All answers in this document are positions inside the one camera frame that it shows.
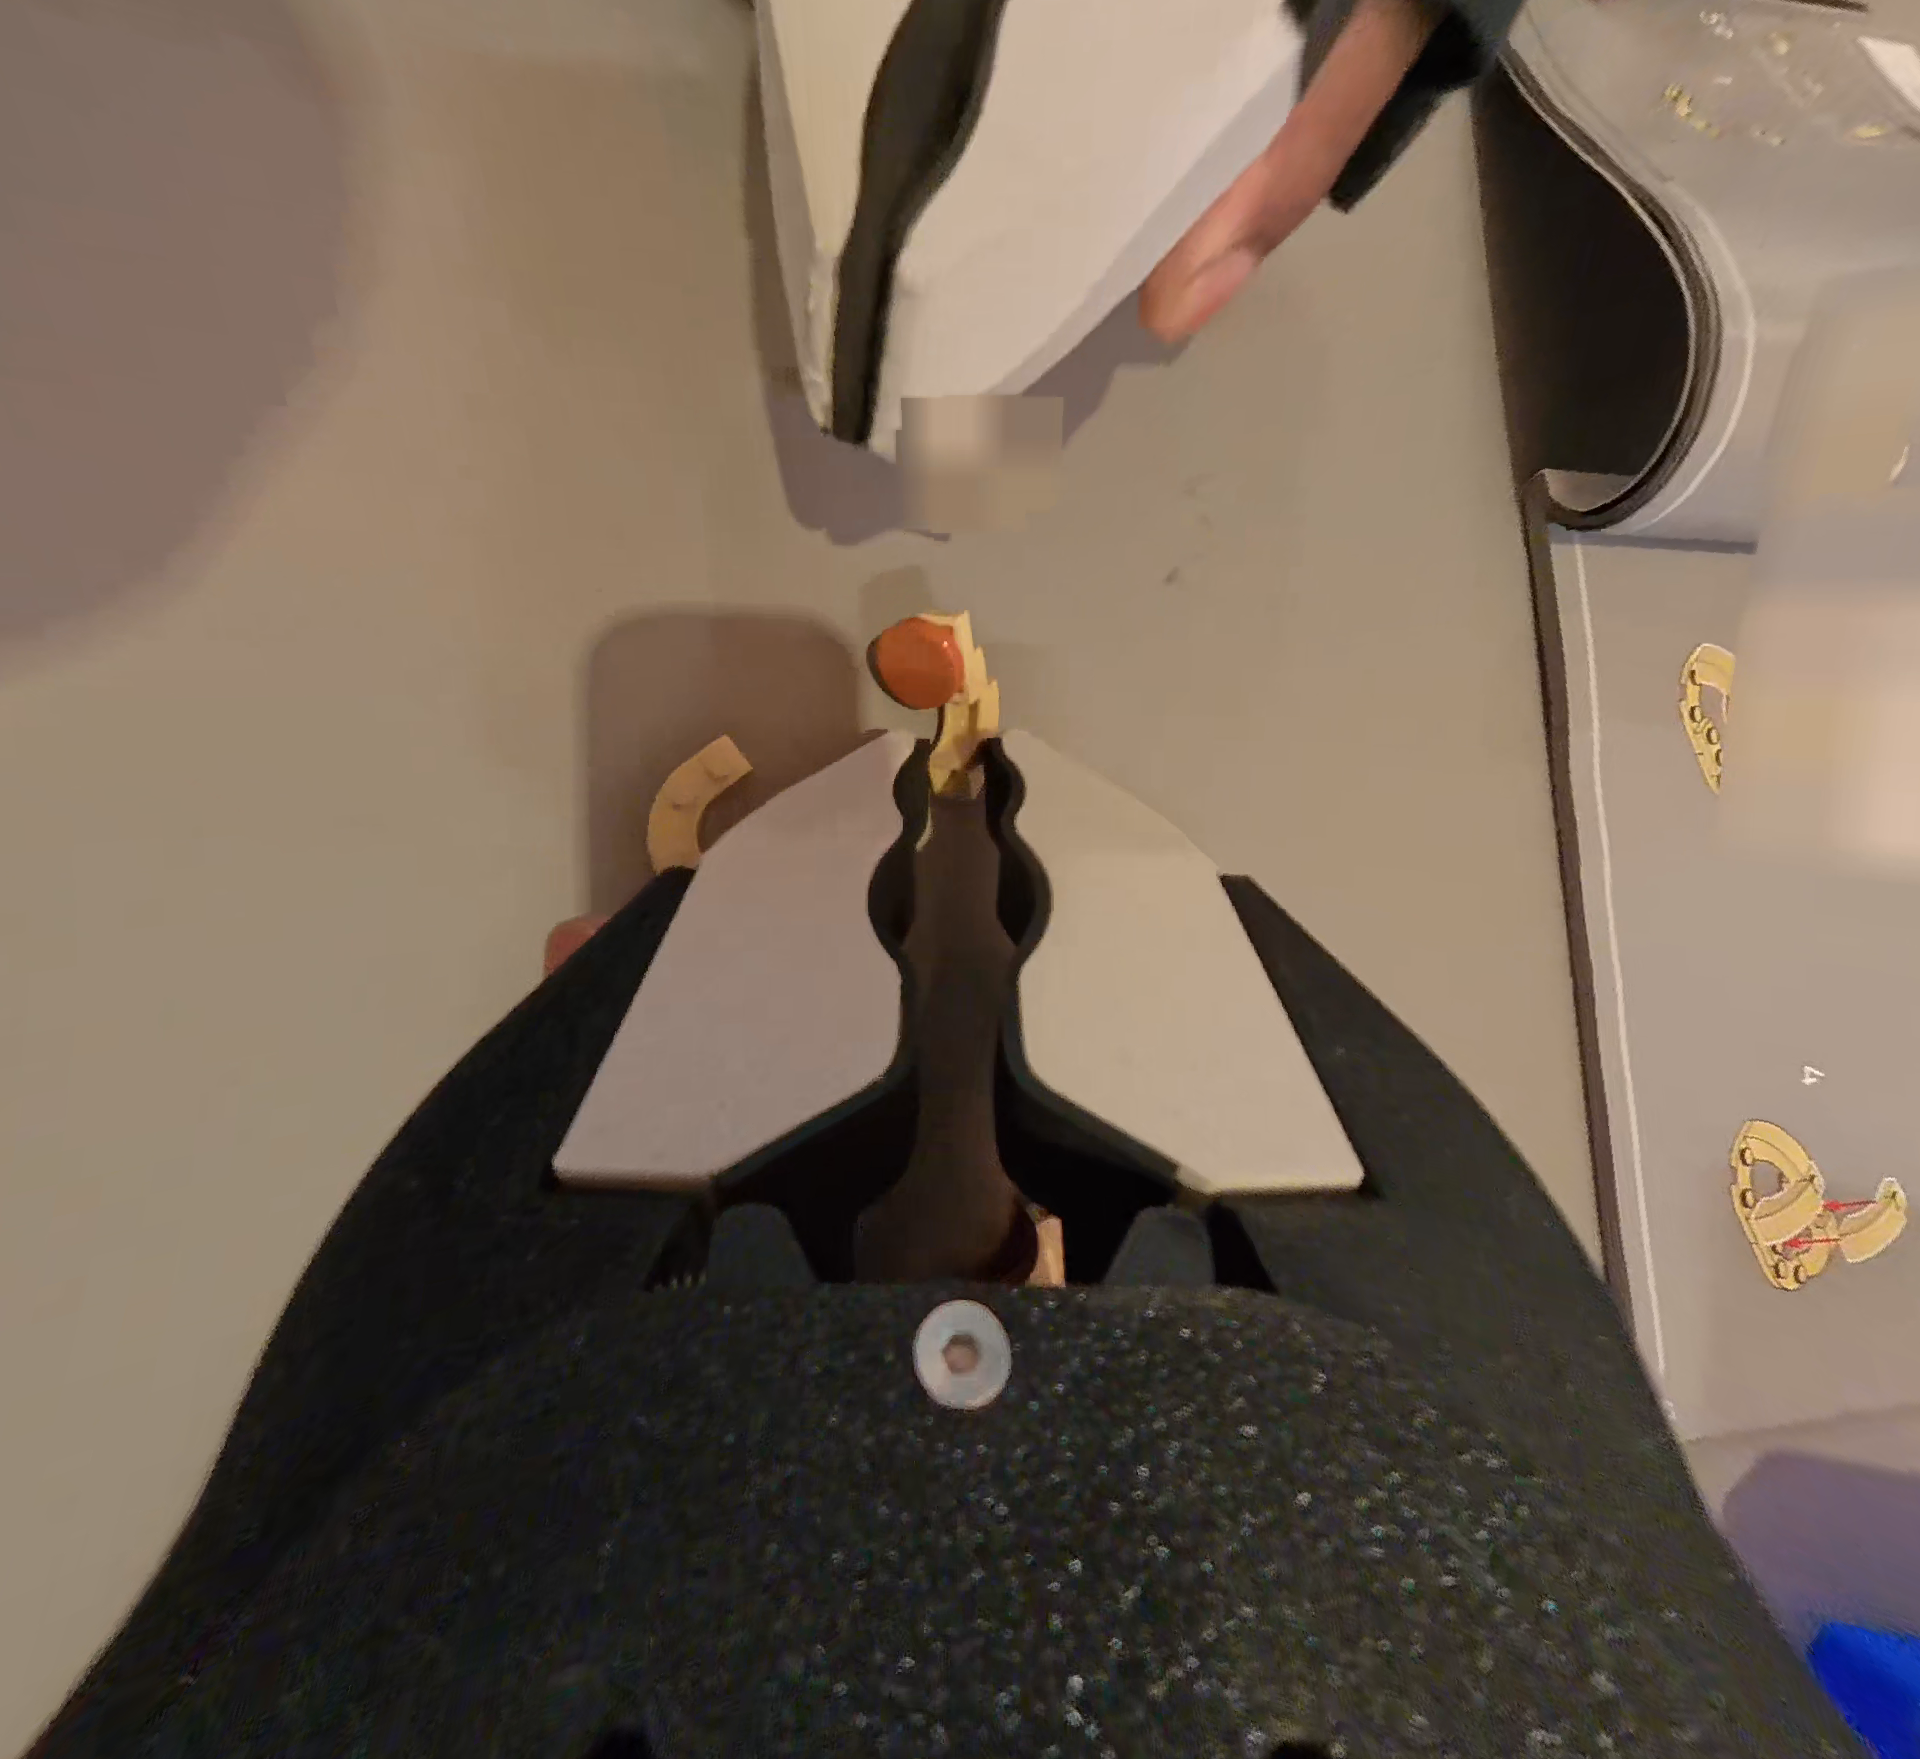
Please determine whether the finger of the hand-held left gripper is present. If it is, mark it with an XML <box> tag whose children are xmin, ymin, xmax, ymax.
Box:
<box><xmin>880</xmin><ymin>0</ymin><xmax>1382</xmax><ymax>459</ymax></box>
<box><xmin>751</xmin><ymin>0</ymin><xmax>963</xmax><ymax>431</ymax></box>

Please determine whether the tan curved brick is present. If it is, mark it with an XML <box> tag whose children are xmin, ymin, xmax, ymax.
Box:
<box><xmin>647</xmin><ymin>733</ymin><xmax>756</xmax><ymax>879</ymax></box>

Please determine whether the blue plastic bin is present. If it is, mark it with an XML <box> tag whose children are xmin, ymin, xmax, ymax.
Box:
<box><xmin>1801</xmin><ymin>1618</ymin><xmax>1920</xmax><ymax>1759</ymax></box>

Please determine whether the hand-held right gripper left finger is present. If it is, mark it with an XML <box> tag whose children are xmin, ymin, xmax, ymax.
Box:
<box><xmin>557</xmin><ymin>731</ymin><xmax>919</xmax><ymax>1191</ymax></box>

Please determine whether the person's left hand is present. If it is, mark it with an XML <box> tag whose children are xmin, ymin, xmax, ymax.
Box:
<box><xmin>1140</xmin><ymin>0</ymin><xmax>1448</xmax><ymax>345</ymax></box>

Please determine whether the grey instruction booklet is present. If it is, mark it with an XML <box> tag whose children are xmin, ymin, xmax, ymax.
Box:
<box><xmin>1501</xmin><ymin>0</ymin><xmax>1920</xmax><ymax>1445</ymax></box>

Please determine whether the brown round toy brick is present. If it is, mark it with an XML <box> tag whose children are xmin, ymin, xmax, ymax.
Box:
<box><xmin>864</xmin><ymin>611</ymin><xmax>980</xmax><ymax>711</ymax></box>

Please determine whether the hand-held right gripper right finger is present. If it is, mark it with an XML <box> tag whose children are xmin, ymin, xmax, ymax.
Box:
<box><xmin>991</xmin><ymin>727</ymin><xmax>1369</xmax><ymax>1197</ymax></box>

